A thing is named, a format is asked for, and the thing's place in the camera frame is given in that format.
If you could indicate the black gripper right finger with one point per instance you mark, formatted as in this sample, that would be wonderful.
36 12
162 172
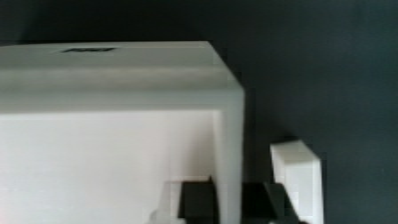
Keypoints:
267 207

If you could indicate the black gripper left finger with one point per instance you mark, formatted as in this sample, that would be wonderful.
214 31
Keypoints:
189 203

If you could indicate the white U-shaped barrier frame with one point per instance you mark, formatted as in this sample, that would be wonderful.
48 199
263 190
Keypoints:
297 173

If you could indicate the white drawer cabinet box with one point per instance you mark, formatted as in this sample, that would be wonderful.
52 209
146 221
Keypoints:
121 123

